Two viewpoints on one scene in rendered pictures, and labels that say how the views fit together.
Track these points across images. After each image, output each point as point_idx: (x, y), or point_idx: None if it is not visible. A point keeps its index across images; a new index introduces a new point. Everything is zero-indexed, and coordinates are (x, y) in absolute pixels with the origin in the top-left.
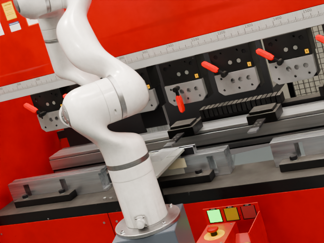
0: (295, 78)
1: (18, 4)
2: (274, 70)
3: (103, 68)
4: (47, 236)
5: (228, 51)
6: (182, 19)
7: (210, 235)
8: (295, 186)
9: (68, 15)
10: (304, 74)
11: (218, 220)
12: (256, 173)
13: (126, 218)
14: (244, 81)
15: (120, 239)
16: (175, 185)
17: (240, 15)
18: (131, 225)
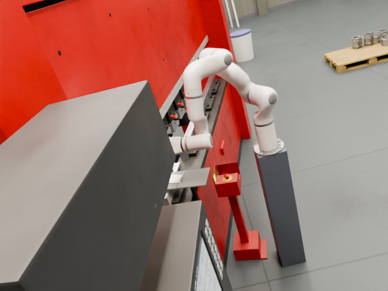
0: (183, 114)
1: (232, 58)
2: (179, 112)
3: (249, 84)
4: None
5: (170, 108)
6: (157, 96)
7: (227, 178)
8: (206, 154)
9: (234, 63)
10: (183, 111)
11: (215, 179)
12: (190, 163)
13: (276, 143)
14: (176, 121)
15: (283, 149)
16: (185, 189)
17: (168, 90)
18: (277, 145)
